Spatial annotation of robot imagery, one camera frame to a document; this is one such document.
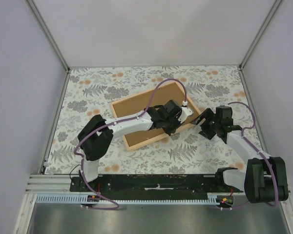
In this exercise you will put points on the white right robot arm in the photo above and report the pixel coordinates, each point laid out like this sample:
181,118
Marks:
265,177

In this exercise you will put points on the floral patterned table mat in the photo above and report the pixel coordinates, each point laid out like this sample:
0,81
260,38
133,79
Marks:
91,91

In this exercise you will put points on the left aluminium frame post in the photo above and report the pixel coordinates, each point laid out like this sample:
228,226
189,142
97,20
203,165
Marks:
47,33

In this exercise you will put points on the aluminium frame post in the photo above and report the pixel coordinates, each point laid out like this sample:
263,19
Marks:
262,29
47,33

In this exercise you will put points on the light wooden picture frame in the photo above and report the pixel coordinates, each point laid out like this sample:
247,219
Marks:
136,145

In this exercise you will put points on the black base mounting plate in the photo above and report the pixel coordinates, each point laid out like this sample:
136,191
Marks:
204,183

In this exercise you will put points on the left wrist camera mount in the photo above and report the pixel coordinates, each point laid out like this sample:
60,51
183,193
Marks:
185,112

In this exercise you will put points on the brown cardboard backing board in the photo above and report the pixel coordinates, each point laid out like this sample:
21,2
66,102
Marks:
136,107

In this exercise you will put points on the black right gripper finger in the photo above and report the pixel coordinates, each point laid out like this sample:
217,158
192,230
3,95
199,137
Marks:
208,134
205,118

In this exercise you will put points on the right aluminium frame post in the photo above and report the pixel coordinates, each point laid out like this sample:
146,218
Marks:
262,29

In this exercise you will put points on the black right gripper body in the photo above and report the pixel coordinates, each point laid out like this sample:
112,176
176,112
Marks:
215,124

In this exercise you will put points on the aluminium front rail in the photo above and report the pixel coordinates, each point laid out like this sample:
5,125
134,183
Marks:
53,183

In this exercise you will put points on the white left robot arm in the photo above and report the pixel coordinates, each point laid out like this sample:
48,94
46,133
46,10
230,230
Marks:
96,137

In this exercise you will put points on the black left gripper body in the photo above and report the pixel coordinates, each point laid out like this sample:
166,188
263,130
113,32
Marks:
172,124

